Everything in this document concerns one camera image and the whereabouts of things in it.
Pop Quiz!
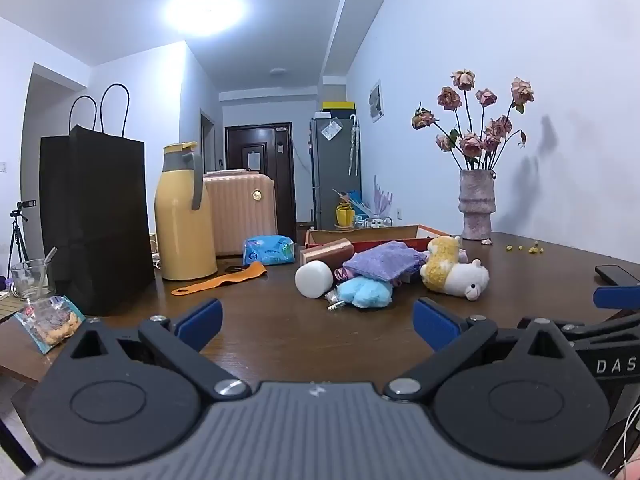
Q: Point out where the orange cardboard box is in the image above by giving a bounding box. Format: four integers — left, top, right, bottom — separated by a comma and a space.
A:
305, 224, 453, 261

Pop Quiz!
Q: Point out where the blue plush toy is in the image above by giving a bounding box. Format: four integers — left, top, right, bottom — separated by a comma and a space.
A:
334, 277, 394, 308

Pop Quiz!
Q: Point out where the blue tissue pack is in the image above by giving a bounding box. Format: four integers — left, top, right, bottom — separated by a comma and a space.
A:
242, 235, 297, 267

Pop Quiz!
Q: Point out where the pink suitcase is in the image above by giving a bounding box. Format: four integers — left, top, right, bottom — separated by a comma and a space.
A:
202, 170, 278, 258

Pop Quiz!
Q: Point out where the yellow white alpaca plush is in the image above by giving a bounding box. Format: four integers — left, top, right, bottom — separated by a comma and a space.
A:
420, 235, 490, 302

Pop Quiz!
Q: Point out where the black phone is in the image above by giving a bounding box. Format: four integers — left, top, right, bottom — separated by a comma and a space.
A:
595, 265, 640, 286

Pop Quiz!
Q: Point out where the brown white sponge block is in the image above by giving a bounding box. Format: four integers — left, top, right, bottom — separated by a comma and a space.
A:
300, 239, 356, 267

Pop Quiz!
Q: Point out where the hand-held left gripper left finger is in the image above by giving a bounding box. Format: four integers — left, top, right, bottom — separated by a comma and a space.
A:
60, 298, 251, 401

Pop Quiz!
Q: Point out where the bunch of dried pink roses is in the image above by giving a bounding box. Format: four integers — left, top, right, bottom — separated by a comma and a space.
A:
411, 69, 536, 172

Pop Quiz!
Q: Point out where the clear snack packet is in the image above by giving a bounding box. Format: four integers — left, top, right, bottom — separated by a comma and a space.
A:
12, 296, 87, 356

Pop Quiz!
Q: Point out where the orange strap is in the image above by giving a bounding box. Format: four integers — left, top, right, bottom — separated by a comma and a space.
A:
171, 261, 268, 296

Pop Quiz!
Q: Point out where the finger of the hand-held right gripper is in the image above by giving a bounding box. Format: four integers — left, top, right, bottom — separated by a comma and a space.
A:
593, 285, 640, 322
517, 316, 640, 345

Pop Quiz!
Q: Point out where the white umbrella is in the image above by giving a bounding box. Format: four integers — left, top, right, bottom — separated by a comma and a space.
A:
348, 114, 361, 177

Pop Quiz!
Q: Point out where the black paper bag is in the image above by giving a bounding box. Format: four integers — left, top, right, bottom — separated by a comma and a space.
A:
39, 83, 156, 317

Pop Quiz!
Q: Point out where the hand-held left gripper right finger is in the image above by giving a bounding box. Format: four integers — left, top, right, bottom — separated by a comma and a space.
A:
384, 297, 581, 401

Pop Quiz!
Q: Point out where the round ceiling lamp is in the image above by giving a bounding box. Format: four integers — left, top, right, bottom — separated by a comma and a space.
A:
162, 0, 248, 38

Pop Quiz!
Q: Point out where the white soft cylinder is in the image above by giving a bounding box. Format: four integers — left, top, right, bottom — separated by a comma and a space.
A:
295, 260, 334, 300

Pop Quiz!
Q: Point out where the yellow thermos jug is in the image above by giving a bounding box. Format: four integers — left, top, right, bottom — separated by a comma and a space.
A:
154, 142, 218, 281

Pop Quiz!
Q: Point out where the purple towel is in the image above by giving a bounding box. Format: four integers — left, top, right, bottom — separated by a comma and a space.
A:
342, 241, 428, 281

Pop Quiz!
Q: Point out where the white wall panel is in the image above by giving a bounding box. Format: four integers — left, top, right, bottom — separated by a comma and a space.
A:
368, 80, 385, 123

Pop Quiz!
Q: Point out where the black tripod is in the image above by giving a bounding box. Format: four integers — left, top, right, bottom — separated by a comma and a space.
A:
6, 212, 30, 273

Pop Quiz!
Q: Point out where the yellow box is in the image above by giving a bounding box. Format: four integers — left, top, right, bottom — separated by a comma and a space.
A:
321, 101, 357, 119

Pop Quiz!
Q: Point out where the pink ribbed vase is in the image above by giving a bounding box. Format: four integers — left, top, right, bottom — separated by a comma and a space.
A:
458, 169, 497, 241

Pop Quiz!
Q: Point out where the dark brown door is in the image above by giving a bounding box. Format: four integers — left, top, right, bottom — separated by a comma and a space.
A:
225, 122, 297, 241

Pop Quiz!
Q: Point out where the glass cup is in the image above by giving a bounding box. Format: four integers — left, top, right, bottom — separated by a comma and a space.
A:
10, 258, 57, 302

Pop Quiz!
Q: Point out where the clear straw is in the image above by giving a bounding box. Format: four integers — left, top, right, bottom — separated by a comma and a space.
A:
43, 247, 58, 291

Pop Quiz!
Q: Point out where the grey fridge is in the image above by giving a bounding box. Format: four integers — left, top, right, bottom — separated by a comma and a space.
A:
310, 116, 363, 231

